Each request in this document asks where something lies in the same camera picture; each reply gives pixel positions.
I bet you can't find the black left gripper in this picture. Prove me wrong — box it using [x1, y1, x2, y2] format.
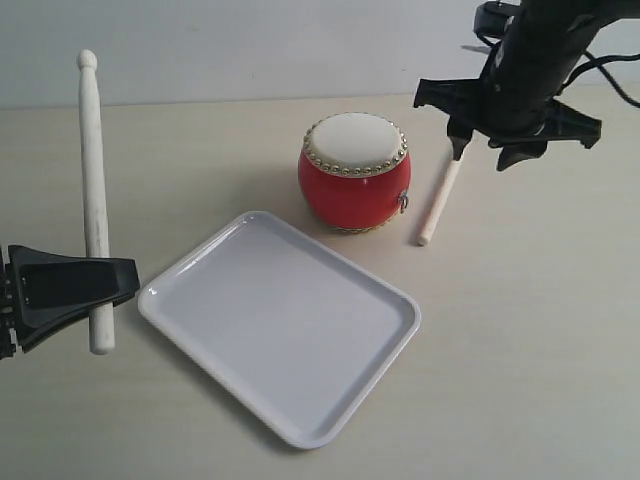
[1, 245, 140, 359]

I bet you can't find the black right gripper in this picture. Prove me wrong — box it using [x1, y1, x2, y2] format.
[413, 52, 601, 172]

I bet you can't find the wooden drumstick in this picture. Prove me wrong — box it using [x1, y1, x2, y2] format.
[77, 49, 115, 355]
[415, 151, 462, 247]

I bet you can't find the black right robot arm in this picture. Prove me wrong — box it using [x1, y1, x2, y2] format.
[414, 1, 639, 171]

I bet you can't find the red small drum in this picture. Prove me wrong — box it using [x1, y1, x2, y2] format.
[297, 112, 411, 233]

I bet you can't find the white rectangular plastic tray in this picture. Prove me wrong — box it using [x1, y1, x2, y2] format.
[138, 211, 421, 450]

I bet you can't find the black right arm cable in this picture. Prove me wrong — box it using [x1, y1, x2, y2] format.
[564, 47, 640, 109]

